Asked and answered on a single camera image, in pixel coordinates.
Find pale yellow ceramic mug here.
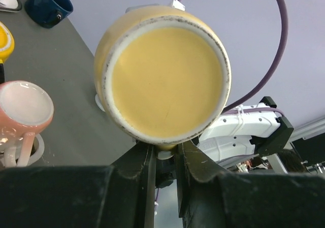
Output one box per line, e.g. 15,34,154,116
94,6,231,151

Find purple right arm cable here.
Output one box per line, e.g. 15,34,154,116
155,0,289,206

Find white strawberry pattern tray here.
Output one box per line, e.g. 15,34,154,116
0,0,22,12

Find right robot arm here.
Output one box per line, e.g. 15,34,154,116
195,96,294,168

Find navy blue ceramic mug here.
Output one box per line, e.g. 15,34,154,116
24,0,74,28

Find light blue footed cup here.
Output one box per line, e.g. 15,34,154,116
94,94,105,112

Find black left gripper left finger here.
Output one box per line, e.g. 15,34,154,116
1,144,156,227

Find bright yellow mug black handle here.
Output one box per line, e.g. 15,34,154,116
0,22,15,63

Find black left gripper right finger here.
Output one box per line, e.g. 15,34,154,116
175,141,324,227

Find pink ceramic mug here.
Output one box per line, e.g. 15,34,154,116
1,80,54,168

